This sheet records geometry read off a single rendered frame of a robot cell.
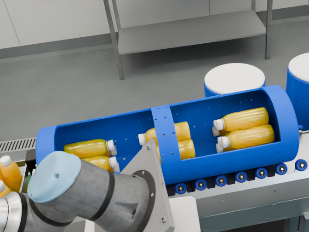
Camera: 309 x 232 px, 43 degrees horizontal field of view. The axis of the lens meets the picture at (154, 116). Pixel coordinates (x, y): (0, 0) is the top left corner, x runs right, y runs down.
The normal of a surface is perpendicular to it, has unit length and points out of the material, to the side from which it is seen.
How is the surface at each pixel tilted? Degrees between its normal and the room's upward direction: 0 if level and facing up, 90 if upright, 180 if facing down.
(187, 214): 0
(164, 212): 44
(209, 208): 70
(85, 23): 90
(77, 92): 0
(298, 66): 0
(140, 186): 28
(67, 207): 90
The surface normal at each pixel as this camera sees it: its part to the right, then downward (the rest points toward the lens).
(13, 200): -0.17, -0.78
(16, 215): -0.01, -0.42
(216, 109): 0.14, 0.67
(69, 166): 0.58, -0.55
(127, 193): 0.35, -0.52
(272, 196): 0.07, 0.27
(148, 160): -0.78, -0.44
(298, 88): -0.82, 0.43
